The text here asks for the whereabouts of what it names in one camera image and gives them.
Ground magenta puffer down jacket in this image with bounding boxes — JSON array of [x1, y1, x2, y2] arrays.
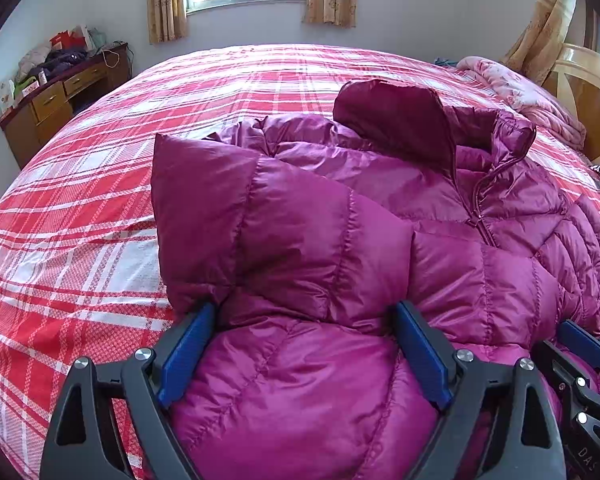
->
[[151, 80, 600, 479]]

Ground red white plaid bedspread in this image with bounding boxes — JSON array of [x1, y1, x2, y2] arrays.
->
[[0, 46, 600, 479]]

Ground pink floral folded quilt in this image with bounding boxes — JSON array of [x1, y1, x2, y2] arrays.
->
[[456, 56, 586, 152]]

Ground cream wooden headboard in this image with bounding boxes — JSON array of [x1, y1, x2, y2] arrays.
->
[[543, 44, 600, 165]]

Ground side tan curtain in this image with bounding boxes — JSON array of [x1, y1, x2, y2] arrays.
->
[[501, 0, 577, 86]]

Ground wooden desk with drawers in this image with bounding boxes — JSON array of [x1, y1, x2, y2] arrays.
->
[[0, 42, 132, 168]]

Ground clutter pile on desk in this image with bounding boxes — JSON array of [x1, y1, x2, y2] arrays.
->
[[0, 25, 105, 113]]

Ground left tan curtain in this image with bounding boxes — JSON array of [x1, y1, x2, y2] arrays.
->
[[147, 0, 188, 44]]

